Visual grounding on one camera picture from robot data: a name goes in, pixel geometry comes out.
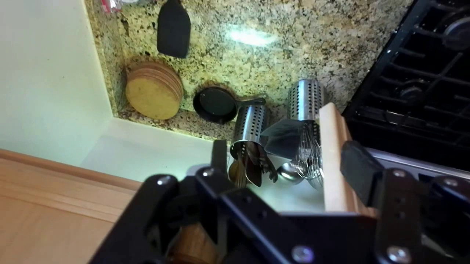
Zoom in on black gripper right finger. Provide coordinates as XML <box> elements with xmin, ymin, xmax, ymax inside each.
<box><xmin>341</xmin><ymin>139</ymin><xmax>425</xmax><ymax>264</ymax></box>

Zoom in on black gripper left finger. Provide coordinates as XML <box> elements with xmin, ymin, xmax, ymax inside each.
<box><xmin>89</xmin><ymin>139</ymin><xmax>231</xmax><ymax>264</ymax></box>

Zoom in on wooden wall cabinet frame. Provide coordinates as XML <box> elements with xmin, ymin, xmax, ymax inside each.
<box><xmin>0</xmin><ymin>148</ymin><xmax>145</xmax><ymax>196</ymax></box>

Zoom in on black round bowl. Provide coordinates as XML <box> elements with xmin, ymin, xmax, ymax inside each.
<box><xmin>192</xmin><ymin>84</ymin><xmax>269</xmax><ymax>124</ymax></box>

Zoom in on perforated steel holder with whisk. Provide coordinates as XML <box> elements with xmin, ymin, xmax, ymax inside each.
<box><xmin>287</xmin><ymin>77</ymin><xmax>327</xmax><ymax>124</ymax></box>

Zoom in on wooden spoon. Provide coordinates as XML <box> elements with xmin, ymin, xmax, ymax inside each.
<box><xmin>228</xmin><ymin>158</ymin><xmax>247</xmax><ymax>187</ymax></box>

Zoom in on red packaged food box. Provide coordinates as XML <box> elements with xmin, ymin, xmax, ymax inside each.
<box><xmin>101</xmin><ymin>0</ymin><xmax>123</xmax><ymax>14</ymax></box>

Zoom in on steel ladle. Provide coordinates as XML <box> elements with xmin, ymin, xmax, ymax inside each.
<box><xmin>277</xmin><ymin>159</ymin><xmax>309</xmax><ymax>186</ymax></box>

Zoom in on steel wire whisk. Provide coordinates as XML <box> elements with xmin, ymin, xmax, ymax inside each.
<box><xmin>299</xmin><ymin>121</ymin><xmax>327</xmax><ymax>190</ymax></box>

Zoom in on black flat spatula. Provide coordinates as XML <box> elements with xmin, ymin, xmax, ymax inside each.
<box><xmin>156</xmin><ymin>0</ymin><xmax>195</xmax><ymax>60</ymax></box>

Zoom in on perforated steel holder dark utensils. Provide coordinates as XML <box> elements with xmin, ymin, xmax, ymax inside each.
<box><xmin>230</xmin><ymin>102</ymin><xmax>277</xmax><ymax>162</ymax></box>

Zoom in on wooden cabinet door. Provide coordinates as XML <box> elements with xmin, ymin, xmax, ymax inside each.
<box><xmin>318</xmin><ymin>101</ymin><xmax>380</xmax><ymax>218</ymax></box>

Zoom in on wooden cabinet door staying shut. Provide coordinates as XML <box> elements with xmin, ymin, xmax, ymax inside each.
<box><xmin>0</xmin><ymin>184</ymin><xmax>142</xmax><ymax>264</ymax></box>

